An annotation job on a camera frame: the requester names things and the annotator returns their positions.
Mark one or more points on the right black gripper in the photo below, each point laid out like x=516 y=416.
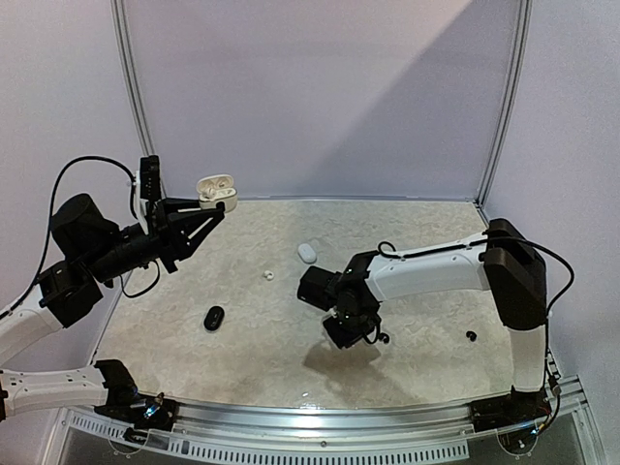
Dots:
x=346 y=334

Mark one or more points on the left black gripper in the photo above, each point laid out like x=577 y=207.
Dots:
x=169 y=229

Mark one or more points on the white earbud charging case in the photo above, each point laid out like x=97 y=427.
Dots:
x=224 y=184

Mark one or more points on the white stem earbud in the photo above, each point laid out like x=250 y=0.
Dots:
x=209 y=195

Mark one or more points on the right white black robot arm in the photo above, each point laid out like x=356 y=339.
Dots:
x=499 y=260

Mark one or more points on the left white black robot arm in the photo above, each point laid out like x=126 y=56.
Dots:
x=97 y=251

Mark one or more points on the small white oval case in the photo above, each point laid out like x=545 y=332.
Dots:
x=306 y=253

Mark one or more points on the black oval charging case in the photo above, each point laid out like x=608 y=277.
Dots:
x=213 y=318

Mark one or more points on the aluminium front rail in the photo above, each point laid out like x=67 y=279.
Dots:
x=208 y=433

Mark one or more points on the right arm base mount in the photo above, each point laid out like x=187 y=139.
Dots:
x=513 y=408

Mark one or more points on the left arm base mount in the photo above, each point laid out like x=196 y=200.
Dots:
x=124 y=402

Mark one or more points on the left aluminium frame post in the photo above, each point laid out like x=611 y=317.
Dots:
x=120 y=21

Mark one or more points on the aluminium frame post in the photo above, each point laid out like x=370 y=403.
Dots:
x=518 y=49
x=120 y=21

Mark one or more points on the right aluminium frame post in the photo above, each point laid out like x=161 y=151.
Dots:
x=518 y=49

